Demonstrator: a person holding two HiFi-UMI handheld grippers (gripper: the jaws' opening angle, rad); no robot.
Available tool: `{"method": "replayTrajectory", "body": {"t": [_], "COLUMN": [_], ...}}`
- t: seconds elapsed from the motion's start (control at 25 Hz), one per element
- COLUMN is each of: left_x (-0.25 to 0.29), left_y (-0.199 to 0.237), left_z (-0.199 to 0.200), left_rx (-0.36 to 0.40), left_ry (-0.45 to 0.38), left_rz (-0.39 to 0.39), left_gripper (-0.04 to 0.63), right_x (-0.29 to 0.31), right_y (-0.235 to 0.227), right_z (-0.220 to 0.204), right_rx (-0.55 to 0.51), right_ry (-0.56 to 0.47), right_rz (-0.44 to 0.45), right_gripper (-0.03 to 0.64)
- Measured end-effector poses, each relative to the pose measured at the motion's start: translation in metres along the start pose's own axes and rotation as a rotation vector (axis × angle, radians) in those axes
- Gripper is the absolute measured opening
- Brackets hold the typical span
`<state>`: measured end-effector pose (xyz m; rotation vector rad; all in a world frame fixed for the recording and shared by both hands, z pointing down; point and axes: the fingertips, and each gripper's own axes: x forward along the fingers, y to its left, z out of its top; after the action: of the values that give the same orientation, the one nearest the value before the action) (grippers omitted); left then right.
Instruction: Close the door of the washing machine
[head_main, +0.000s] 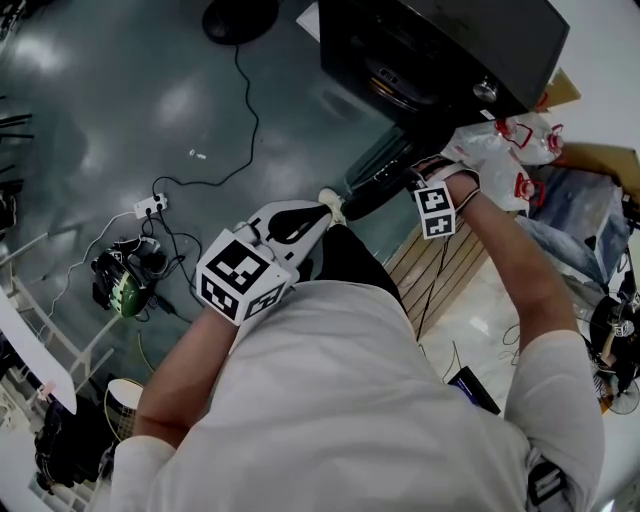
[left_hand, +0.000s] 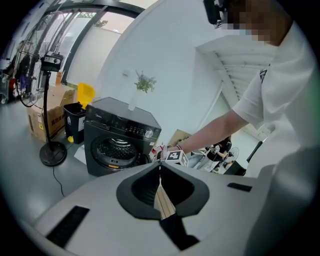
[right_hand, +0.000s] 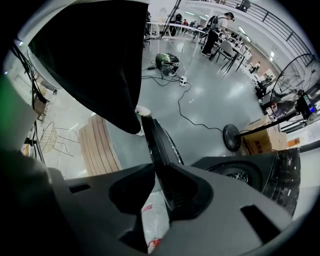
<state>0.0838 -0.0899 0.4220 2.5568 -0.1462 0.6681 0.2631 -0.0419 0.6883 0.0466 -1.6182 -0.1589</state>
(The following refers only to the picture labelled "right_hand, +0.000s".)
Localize black fan power cable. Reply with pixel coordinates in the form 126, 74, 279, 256
176, 81, 225, 133

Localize black green helmet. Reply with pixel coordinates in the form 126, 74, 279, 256
154, 51, 181, 78

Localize clear water jug red handle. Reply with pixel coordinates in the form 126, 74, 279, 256
140, 190, 171, 255

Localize brown cardboard box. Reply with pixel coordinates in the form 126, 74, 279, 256
239, 114, 289, 156

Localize person's black trousers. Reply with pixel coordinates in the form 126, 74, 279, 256
26, 0, 151, 136

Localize black floor fan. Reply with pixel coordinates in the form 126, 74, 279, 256
222, 53, 320, 153

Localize wooden slat platform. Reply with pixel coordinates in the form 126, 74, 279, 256
78, 115, 123, 178

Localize grey chair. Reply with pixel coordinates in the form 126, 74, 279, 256
209, 39, 245, 76

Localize black metal railing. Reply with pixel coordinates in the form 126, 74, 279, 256
184, 0, 314, 55

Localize long white table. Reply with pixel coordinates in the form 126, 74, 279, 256
145, 20, 209, 54

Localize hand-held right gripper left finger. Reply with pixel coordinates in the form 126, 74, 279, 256
47, 162, 157, 256

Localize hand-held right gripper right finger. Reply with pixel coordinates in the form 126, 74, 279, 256
151, 162, 294, 256

